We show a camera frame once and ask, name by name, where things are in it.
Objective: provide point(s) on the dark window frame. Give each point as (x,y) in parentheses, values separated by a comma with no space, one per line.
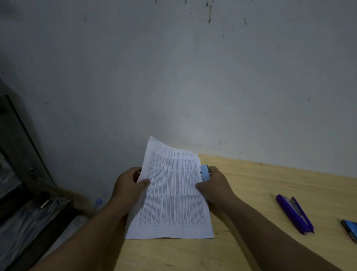
(19,173)

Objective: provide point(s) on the person's left forearm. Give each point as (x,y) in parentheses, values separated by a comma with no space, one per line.
(81,237)

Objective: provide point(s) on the light blue stapler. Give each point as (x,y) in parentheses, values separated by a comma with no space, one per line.
(205,173)

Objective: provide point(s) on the person's right hand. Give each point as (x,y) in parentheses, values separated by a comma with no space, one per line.
(219,188)

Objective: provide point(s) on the printed white paper sheets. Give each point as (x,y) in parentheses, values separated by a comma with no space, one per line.
(173,192)

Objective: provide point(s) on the person's left hand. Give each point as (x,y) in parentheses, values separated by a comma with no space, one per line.
(127,187)

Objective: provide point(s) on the person's right thumb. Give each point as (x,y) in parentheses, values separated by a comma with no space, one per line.
(201,186)

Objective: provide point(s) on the person's right forearm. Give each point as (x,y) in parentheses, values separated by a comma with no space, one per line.
(267,237)

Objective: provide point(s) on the purple stapler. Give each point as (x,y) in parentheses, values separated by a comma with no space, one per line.
(295,213)

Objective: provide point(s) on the person's left thumb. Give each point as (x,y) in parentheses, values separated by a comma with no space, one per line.
(142,184)

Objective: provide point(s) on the clear bottle with blue cap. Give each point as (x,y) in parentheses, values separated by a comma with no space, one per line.
(98,201)

